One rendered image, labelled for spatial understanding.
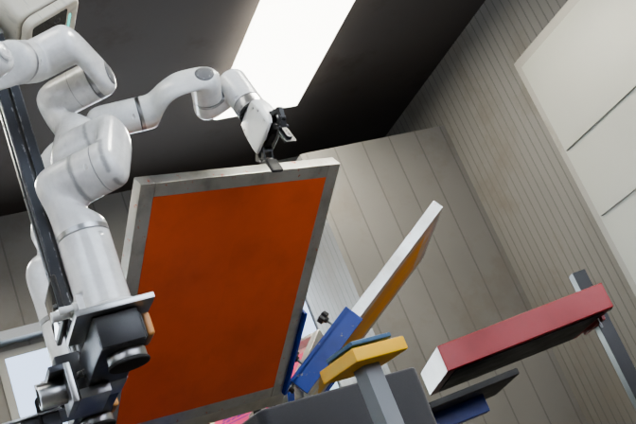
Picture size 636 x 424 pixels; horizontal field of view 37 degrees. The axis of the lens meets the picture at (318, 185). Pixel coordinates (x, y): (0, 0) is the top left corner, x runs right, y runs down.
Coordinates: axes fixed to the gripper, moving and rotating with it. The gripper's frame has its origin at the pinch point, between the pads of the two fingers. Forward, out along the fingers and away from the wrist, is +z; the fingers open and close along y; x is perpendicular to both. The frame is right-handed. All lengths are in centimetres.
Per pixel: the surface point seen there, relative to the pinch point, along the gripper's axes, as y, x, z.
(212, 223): -26.9, -7.7, -4.9
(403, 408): -29, 14, 56
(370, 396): -4, -14, 64
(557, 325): -63, 120, 29
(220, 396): -84, 7, 10
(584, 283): -65, 150, 15
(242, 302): -53, 7, 2
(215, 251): -35.2, -5.2, -2.7
